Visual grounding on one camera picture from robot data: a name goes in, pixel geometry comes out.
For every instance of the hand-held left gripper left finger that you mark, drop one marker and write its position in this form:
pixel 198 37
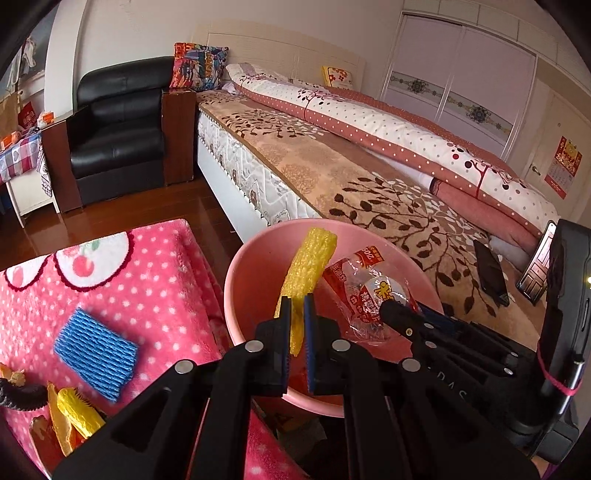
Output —
pixel 286 332

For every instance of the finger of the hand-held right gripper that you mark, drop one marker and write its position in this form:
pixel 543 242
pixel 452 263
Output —
pixel 397 318
pixel 438 321

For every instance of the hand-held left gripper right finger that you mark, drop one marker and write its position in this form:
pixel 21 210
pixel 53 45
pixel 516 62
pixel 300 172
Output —
pixel 310 341

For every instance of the clear red-printed plastic wrapper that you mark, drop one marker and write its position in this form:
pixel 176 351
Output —
pixel 355 295

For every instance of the pink plastic basin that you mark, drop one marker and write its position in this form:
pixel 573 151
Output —
pixel 258 277

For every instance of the long yellow foam net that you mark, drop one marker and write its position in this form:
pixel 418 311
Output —
pixel 309 254

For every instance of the blue foam net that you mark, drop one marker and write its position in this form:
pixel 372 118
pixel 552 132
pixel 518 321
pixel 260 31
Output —
pixel 92 350

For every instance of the person's right forearm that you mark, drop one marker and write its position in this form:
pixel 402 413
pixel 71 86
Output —
pixel 547 468

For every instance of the smartphone with lit screen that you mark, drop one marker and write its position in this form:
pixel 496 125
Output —
pixel 535 267

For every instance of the black phone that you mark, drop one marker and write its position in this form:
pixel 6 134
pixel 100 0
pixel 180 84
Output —
pixel 491 274

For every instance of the pink polka dot blanket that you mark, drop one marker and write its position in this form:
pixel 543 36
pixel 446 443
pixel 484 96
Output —
pixel 161 286

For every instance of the brown leaf-pattern blanket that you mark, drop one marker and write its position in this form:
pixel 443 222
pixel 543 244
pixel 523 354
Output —
pixel 300 157

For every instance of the white bed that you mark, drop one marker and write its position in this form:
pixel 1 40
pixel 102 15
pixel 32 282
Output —
pixel 240 157

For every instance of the white and pink quilt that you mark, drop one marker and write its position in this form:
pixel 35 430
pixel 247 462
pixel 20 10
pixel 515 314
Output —
pixel 369 115

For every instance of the crumpled yellow foam net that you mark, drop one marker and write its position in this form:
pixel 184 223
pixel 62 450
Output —
pixel 81 408

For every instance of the white wardrobe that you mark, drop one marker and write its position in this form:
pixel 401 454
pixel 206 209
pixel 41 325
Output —
pixel 485 69

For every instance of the yellow flowered pillow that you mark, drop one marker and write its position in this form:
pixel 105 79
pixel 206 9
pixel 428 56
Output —
pixel 339 77

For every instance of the small brown peel piece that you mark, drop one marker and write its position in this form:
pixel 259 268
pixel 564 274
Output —
pixel 40 429
pixel 11 374

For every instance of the black leather armchair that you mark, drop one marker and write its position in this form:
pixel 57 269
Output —
pixel 120 115

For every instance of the colourful printed cushion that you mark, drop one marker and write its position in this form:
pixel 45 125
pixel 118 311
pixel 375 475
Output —
pixel 198 67

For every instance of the white desk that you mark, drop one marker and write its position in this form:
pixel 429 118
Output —
pixel 34 194

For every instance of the checkered tablecloth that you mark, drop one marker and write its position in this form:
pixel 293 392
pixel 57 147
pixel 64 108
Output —
pixel 21 157

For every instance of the orange and white packet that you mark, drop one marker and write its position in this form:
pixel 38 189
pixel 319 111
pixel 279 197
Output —
pixel 45 119

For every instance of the orange box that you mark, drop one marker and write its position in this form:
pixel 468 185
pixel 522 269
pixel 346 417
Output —
pixel 9 139

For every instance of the red box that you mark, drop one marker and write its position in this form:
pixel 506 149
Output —
pixel 27 114

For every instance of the brown paper bag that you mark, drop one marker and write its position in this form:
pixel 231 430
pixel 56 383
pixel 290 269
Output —
pixel 9 115

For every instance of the window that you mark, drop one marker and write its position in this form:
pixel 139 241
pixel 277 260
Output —
pixel 41 60

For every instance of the hanging white clothes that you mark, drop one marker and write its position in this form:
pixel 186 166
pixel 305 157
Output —
pixel 28 53

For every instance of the red wall calendar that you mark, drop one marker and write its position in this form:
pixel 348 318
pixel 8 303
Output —
pixel 562 168

